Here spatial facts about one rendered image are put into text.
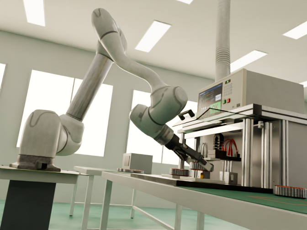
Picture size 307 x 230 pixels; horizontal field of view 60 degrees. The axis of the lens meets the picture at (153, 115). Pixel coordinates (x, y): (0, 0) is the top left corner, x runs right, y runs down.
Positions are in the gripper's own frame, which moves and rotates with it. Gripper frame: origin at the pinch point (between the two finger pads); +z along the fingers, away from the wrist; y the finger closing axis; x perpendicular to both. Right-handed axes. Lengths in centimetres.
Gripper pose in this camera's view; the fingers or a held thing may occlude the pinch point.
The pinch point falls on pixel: (200, 165)
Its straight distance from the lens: 128.1
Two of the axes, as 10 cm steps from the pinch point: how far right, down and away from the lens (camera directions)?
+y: 3.4, -1.6, -9.3
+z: 7.5, 6.4, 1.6
